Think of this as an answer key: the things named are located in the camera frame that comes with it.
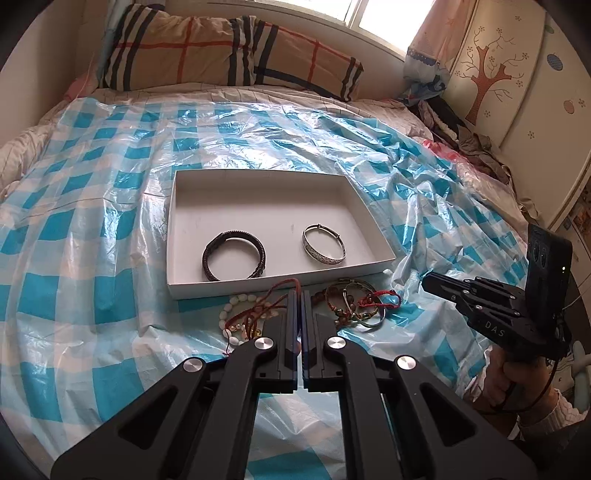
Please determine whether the red knotted cord bracelet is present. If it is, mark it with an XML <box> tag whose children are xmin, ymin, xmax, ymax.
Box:
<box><xmin>358</xmin><ymin>289</ymin><xmax>402</xmax><ymax>315</ymax></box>

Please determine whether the red cord pendant necklace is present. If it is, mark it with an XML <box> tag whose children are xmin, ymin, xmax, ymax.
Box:
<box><xmin>222</xmin><ymin>277</ymin><xmax>303</xmax><ymax>356</ymax></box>

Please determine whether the green gold cord bracelet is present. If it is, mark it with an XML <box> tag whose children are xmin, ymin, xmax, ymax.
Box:
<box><xmin>338</xmin><ymin>278</ymin><xmax>387</xmax><ymax>324</ymax></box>

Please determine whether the right hand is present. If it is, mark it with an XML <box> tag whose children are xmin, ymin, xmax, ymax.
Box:
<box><xmin>483</xmin><ymin>346</ymin><xmax>558</xmax><ymax>426</ymax></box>

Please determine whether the plain silver bangle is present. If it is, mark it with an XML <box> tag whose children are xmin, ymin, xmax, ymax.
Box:
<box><xmin>349</xmin><ymin>295</ymin><xmax>385</xmax><ymax>329</ymax></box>

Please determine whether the silver patterned bangle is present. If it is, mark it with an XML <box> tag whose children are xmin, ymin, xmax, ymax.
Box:
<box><xmin>301</xmin><ymin>224</ymin><xmax>346</xmax><ymax>266</ymax></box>

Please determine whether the blue white checkered plastic sheet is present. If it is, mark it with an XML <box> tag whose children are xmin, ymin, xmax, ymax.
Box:
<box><xmin>1</xmin><ymin>97</ymin><xmax>527</xmax><ymax>472</ymax></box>

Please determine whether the pile of clothes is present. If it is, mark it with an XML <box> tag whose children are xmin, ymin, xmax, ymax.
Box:
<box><xmin>410</xmin><ymin>97</ymin><xmax>539</xmax><ymax>224</ymax></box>

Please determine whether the white shallow cardboard box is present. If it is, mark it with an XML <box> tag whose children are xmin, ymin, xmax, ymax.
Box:
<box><xmin>166</xmin><ymin>170</ymin><xmax>396</xmax><ymax>300</ymax></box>

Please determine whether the white wardrobe with tree decal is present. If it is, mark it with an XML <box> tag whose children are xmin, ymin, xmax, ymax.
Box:
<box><xmin>444</xmin><ymin>1</ymin><xmax>590</xmax><ymax>230</ymax></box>

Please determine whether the patterned curtain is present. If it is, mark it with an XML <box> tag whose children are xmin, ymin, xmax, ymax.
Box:
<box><xmin>399</xmin><ymin>0</ymin><xmax>476</xmax><ymax>107</ymax></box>

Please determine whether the plaid beige pillow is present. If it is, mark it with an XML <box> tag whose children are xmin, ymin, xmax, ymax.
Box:
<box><xmin>100</xmin><ymin>3</ymin><xmax>363</xmax><ymax>102</ymax></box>

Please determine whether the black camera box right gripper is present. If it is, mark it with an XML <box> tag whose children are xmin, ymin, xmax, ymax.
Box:
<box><xmin>525</xmin><ymin>224</ymin><xmax>573</xmax><ymax>359</ymax></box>

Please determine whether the brown wooden bead bracelet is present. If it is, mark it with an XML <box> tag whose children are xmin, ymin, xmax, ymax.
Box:
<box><xmin>310</xmin><ymin>281</ymin><xmax>371</xmax><ymax>331</ymax></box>

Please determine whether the white bead bracelet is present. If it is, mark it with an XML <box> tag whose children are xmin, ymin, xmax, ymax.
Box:
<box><xmin>218</xmin><ymin>293</ymin><xmax>279</xmax><ymax>348</ymax></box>

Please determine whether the black braided leather bracelet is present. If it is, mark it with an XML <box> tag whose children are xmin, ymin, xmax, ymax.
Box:
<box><xmin>201</xmin><ymin>230</ymin><xmax>268</xmax><ymax>282</ymax></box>

